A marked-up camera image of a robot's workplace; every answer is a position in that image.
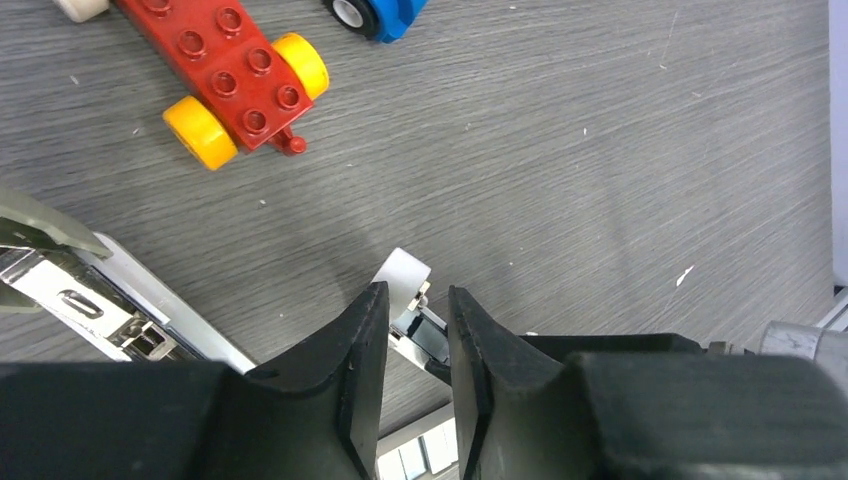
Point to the blue toy brick truck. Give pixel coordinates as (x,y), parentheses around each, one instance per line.
(383,21)

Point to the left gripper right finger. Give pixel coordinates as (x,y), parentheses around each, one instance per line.
(635,407)

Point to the white staple remover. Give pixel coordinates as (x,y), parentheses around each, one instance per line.
(415,332)

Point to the white and green stapler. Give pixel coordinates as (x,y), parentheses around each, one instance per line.
(88,281)

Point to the red yellow toy brick car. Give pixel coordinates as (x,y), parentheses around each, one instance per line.
(246,91)

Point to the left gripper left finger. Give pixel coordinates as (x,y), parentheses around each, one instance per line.
(313,412)

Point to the staple tray with staples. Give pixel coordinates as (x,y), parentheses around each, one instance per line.
(431,455)

